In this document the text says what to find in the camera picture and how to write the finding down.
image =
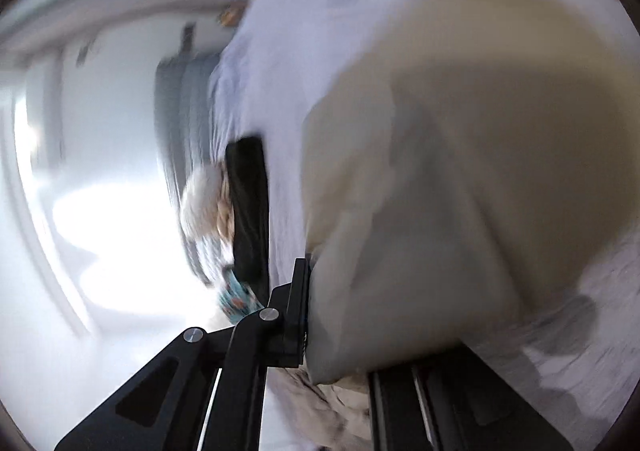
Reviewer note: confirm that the blue cartoon print cloth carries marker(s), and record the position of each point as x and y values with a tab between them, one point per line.
236	292

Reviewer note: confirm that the grey quilted pillow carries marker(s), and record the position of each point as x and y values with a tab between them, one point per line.
180	96

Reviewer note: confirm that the lavender embroidered blanket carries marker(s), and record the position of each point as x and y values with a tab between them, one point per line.
280	31

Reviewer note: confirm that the tan knitted cloth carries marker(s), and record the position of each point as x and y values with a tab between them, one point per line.
225	216

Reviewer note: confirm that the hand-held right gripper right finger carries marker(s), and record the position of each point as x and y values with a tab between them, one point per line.
400	411

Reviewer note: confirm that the white plush toy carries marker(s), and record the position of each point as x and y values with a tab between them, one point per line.
200	201

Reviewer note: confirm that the black cloth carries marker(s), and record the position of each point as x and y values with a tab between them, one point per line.
246	206

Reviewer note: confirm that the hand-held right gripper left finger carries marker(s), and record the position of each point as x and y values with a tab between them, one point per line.
295	321

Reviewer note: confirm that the beige puffer jacket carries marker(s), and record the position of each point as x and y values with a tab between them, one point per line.
425	181

